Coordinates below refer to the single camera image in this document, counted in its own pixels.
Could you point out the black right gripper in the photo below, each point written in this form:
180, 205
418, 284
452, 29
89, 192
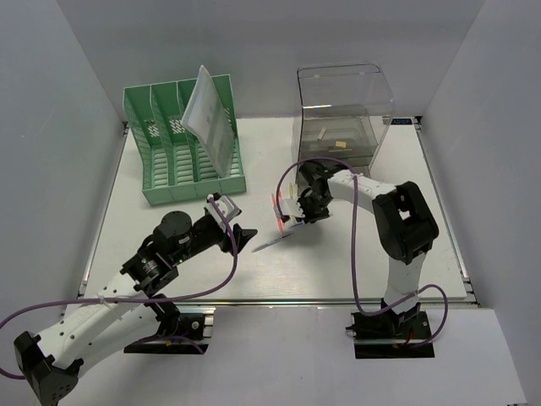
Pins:
309, 216

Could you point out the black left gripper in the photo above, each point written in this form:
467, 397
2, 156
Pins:
243, 236

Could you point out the grey clear pen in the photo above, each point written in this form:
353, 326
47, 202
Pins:
272, 242

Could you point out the clear acrylic drawer cabinet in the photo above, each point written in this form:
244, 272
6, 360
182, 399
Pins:
355, 104

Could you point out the clear plastic document folder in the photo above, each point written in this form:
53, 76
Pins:
205, 117

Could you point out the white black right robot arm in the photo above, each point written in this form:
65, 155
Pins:
406, 226

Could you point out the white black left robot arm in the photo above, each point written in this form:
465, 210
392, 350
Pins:
130, 307

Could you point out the orange pen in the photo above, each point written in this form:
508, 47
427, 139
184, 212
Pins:
277, 214

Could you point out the green file organizer rack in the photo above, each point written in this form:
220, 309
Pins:
175, 166

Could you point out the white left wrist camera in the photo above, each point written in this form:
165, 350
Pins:
222, 208

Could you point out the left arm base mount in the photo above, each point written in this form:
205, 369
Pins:
188, 333

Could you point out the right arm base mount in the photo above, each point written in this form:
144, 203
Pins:
384, 337

